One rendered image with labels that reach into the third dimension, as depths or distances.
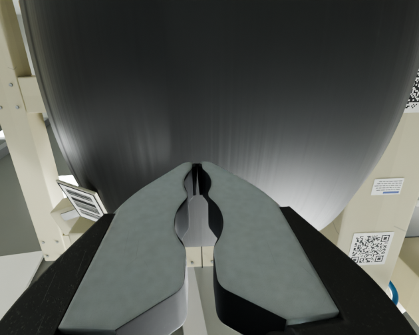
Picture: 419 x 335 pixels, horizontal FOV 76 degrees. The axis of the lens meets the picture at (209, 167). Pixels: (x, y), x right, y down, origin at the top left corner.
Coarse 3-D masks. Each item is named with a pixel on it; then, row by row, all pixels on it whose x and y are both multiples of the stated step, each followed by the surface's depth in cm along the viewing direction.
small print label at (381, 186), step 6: (378, 180) 44; (384, 180) 44; (390, 180) 44; (396, 180) 44; (402, 180) 44; (378, 186) 44; (384, 186) 44; (390, 186) 44; (396, 186) 44; (372, 192) 45; (378, 192) 45; (384, 192) 45; (390, 192) 45; (396, 192) 45
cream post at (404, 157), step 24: (408, 120) 40; (408, 144) 42; (384, 168) 43; (408, 168) 43; (360, 192) 45; (408, 192) 45; (360, 216) 47; (384, 216) 47; (408, 216) 47; (336, 240) 49; (384, 264) 51; (384, 288) 54
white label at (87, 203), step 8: (64, 184) 23; (72, 184) 23; (64, 192) 24; (72, 192) 23; (80, 192) 23; (88, 192) 22; (72, 200) 25; (80, 200) 24; (88, 200) 23; (96, 200) 23; (80, 208) 25; (88, 208) 25; (96, 208) 24; (104, 208) 24; (80, 216) 27; (88, 216) 26; (96, 216) 26
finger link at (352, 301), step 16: (288, 208) 9; (304, 224) 9; (304, 240) 8; (320, 240) 8; (320, 256) 7; (336, 256) 7; (320, 272) 7; (336, 272) 7; (352, 272) 7; (336, 288) 7; (352, 288) 7; (368, 288) 7; (336, 304) 6; (352, 304) 6; (368, 304) 6; (384, 304) 6; (320, 320) 6; (336, 320) 6; (352, 320) 6; (368, 320) 6; (384, 320) 6; (400, 320) 6
